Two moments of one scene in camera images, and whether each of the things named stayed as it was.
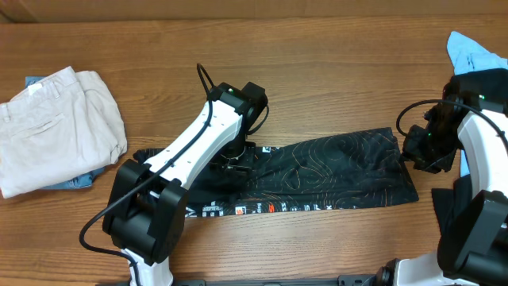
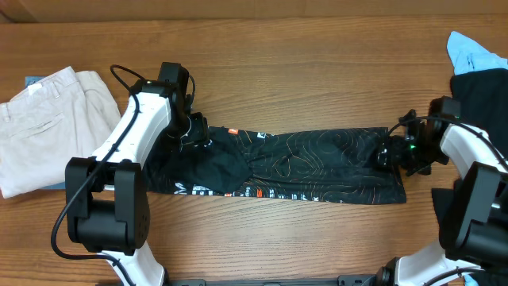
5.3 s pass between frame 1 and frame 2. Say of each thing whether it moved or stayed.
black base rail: stayed
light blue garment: stayed
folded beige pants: stayed
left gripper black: moved
